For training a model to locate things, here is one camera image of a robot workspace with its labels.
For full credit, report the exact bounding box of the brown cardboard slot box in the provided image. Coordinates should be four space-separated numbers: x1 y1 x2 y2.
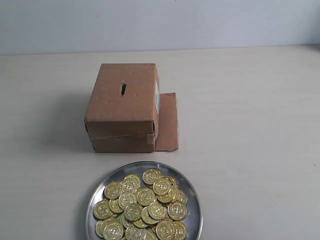
84 63 179 153

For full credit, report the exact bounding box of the gold coin top of pile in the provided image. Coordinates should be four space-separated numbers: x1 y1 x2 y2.
142 168 161 185

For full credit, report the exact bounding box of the gold coin upper right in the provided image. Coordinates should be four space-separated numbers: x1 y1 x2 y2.
152 178 171 196

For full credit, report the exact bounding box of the gold coin centre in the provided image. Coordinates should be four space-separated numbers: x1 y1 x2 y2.
136 188 156 206

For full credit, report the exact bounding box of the round steel plate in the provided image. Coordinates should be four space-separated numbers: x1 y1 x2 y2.
85 161 203 240

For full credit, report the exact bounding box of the gold coin upper left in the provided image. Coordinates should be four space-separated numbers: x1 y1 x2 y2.
103 181 123 200

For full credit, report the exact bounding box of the gold coin right side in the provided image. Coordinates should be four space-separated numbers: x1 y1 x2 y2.
167 201 188 221

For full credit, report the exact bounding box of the gold coin far left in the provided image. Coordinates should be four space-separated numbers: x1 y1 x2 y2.
93 199 113 220

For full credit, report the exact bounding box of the gold coin bottom right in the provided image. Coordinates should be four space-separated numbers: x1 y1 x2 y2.
156 219 176 240

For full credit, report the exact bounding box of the gold coin bottom left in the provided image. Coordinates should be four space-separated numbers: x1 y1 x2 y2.
102 220 124 240

